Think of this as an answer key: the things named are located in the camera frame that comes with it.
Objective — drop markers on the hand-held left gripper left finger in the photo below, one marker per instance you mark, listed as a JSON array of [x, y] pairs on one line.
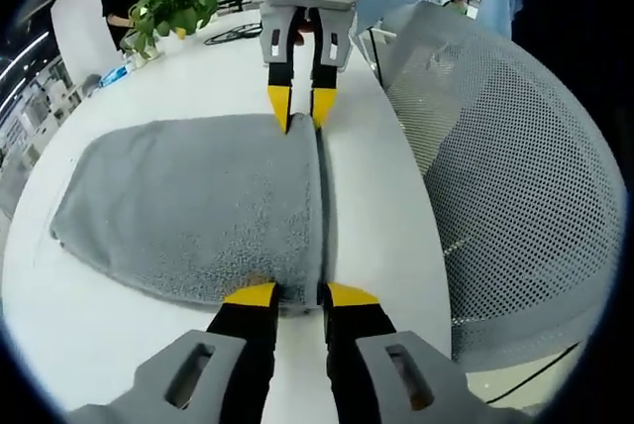
[[228, 374]]

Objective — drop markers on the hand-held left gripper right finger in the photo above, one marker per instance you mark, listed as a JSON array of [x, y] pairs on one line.
[[366, 379]]

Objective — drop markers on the grey mesh chair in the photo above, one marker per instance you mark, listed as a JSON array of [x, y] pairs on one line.
[[520, 171]]

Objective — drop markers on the blue plastic packet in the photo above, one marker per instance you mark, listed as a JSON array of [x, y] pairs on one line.
[[116, 76]]

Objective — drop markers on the white table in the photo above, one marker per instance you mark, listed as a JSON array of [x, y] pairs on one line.
[[99, 335]]

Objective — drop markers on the grey towel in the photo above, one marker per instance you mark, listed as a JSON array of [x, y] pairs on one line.
[[198, 196]]

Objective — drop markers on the potted green plant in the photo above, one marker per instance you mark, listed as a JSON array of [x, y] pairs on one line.
[[168, 8]]

